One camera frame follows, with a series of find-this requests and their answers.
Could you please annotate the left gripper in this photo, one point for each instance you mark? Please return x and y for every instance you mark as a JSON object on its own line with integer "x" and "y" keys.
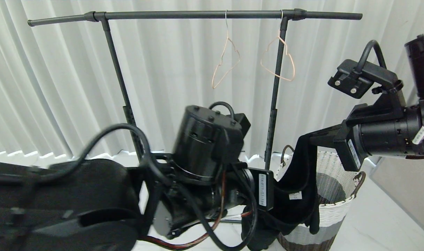
{"x": 260, "y": 190}

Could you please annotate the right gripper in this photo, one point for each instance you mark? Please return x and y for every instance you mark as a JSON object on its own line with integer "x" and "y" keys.
{"x": 386, "y": 134}

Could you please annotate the black garment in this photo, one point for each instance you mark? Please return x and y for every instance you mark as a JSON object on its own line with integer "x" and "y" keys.
{"x": 295, "y": 167}

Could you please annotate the pink clothes hanger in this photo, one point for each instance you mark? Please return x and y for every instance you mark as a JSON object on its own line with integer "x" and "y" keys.
{"x": 227, "y": 35}
{"x": 293, "y": 71}

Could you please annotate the white laundry basket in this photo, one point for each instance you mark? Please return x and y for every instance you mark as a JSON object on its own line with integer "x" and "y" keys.
{"x": 334, "y": 209}

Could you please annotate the black clothes rack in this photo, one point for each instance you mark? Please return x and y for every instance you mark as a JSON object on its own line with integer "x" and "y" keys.
{"x": 184, "y": 14}

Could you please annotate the white curtain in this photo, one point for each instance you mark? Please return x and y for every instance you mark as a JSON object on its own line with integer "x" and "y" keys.
{"x": 163, "y": 69}

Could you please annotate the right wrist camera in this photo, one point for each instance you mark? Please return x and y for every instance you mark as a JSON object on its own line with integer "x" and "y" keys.
{"x": 351, "y": 78}

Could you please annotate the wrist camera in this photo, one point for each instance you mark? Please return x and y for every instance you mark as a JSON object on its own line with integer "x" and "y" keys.
{"x": 351, "y": 78}
{"x": 242, "y": 123}

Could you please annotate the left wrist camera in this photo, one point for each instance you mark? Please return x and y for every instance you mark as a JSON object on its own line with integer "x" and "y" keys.
{"x": 242, "y": 123}

